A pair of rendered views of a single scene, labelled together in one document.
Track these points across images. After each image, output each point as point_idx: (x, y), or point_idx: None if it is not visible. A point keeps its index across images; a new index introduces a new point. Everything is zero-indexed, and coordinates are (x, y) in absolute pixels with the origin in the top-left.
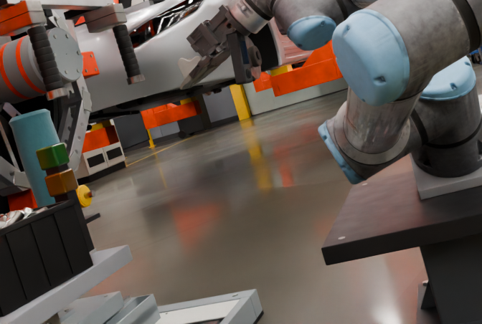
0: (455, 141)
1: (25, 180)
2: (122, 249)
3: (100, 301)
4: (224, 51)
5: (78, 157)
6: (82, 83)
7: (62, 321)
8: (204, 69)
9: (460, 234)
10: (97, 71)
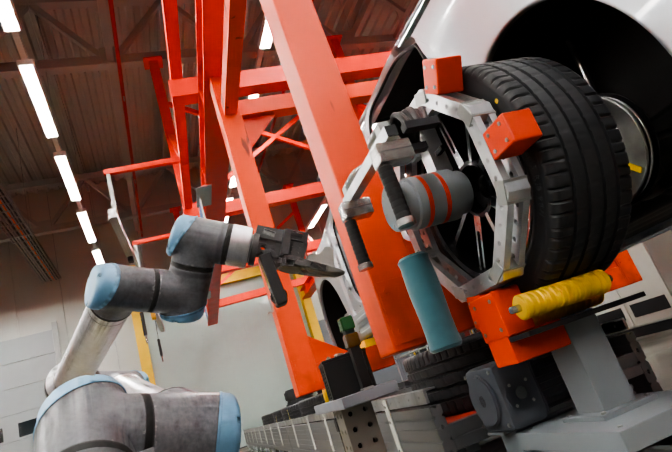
0: None
1: (460, 294)
2: (339, 399)
3: (605, 428)
4: (278, 270)
5: (499, 267)
6: (494, 171)
7: (588, 421)
8: (308, 273)
9: None
10: (509, 140)
